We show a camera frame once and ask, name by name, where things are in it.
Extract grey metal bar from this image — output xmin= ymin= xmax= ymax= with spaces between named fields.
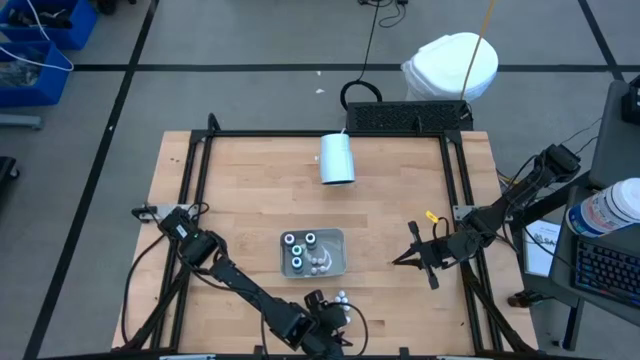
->
xmin=0 ymin=114 xmax=45 ymax=132

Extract white bagged trash bin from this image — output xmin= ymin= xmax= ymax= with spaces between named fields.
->
xmin=401 ymin=31 xmax=500 ymax=104

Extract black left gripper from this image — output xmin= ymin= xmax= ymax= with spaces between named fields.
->
xmin=301 ymin=289 xmax=354 ymax=360

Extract black plug cables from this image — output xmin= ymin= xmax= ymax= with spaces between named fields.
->
xmin=356 ymin=0 xmax=410 ymax=29

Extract black desk foot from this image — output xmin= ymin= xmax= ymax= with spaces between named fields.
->
xmin=506 ymin=289 xmax=554 ymax=309

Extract grey plastic tray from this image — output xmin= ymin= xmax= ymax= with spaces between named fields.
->
xmin=279 ymin=228 xmax=348 ymax=279

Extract black keyboard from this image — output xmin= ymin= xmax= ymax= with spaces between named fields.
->
xmin=571 ymin=236 xmax=640 ymax=309

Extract blue plastic storage bin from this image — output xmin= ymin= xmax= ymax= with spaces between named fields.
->
xmin=0 ymin=40 xmax=74 ymax=109
xmin=0 ymin=0 xmax=99 ymax=51

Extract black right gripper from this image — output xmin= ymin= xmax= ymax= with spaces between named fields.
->
xmin=391 ymin=220 xmax=477 ymax=292

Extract black object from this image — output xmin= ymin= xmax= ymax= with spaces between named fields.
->
xmin=0 ymin=155 xmax=21 ymax=201

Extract white paper sheet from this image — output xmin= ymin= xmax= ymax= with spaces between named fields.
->
xmin=522 ymin=218 xmax=564 ymax=279

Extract white cylindrical cup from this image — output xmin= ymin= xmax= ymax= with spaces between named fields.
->
xmin=318 ymin=132 xmax=357 ymax=187

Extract grey shelf panel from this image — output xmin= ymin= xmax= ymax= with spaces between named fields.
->
xmin=588 ymin=79 xmax=640 ymax=190

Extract yellow pole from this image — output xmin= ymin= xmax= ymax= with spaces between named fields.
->
xmin=458 ymin=0 xmax=498 ymax=102

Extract grey desk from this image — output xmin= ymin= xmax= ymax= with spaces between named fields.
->
xmin=547 ymin=185 xmax=640 ymax=329

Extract black device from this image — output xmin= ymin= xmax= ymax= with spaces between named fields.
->
xmin=620 ymin=74 xmax=640 ymax=126

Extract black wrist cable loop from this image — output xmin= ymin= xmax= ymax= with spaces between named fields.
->
xmin=259 ymin=301 xmax=370 ymax=360

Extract white cable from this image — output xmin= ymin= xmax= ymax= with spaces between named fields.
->
xmin=0 ymin=0 xmax=75 ymax=73

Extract black perforated metal box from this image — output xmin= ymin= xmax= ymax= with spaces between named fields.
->
xmin=345 ymin=99 xmax=475 ymax=134

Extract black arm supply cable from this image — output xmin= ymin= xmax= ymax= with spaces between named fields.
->
xmin=120 ymin=232 xmax=169 ymax=347

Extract white wipes canister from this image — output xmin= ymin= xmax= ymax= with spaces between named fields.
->
xmin=565 ymin=177 xmax=640 ymax=239

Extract black coiled floor cable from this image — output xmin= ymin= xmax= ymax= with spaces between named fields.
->
xmin=339 ymin=0 xmax=384 ymax=112

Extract black aluminium table frame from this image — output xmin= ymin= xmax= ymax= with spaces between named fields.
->
xmin=112 ymin=112 xmax=540 ymax=360

